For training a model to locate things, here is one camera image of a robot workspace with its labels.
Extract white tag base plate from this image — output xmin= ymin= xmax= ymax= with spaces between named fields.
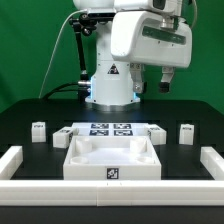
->
xmin=72 ymin=122 xmax=148 ymax=136

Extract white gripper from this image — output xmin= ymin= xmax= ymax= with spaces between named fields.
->
xmin=111 ymin=11 xmax=192 ymax=94

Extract black cables at base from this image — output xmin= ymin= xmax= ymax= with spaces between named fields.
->
xmin=41 ymin=82 xmax=81 ymax=100

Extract white U-shaped fence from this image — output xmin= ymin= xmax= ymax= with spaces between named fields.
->
xmin=0 ymin=146 xmax=224 ymax=206

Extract white square tabletop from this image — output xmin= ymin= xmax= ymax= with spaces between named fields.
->
xmin=63 ymin=136 xmax=162 ymax=180

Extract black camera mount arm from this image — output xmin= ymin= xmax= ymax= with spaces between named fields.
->
xmin=68 ymin=13 xmax=98 ymax=101

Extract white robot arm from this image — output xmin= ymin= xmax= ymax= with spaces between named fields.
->
xmin=73 ymin=0 xmax=192 ymax=111

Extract white cable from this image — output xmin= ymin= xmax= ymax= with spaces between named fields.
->
xmin=38 ymin=9 xmax=88 ymax=99

